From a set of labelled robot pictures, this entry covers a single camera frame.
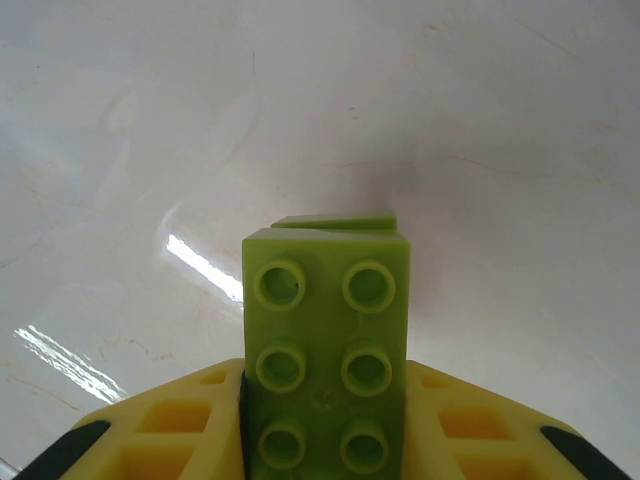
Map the green two-by-four lego brick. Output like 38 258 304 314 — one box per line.
271 212 400 232
241 227 414 480

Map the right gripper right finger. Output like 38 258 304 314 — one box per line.
399 359 629 480

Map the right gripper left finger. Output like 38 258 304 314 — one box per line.
29 357 249 480

